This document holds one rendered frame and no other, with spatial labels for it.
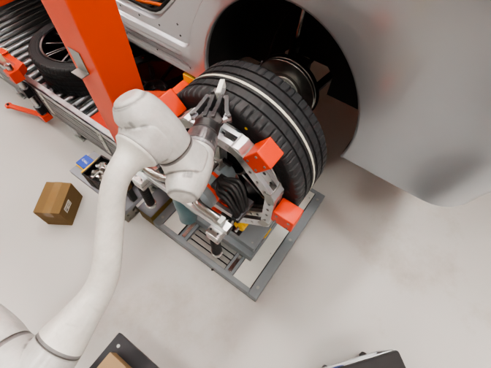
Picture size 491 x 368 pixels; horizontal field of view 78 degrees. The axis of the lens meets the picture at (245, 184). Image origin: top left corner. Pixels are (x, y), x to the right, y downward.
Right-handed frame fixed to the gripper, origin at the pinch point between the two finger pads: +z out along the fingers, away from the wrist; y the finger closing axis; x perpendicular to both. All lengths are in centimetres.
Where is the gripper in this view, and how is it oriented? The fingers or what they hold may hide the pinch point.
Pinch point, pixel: (221, 89)
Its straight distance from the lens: 101.1
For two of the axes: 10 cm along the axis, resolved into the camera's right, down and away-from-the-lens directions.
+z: 1.9, -8.1, 5.6
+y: 9.8, 1.1, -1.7
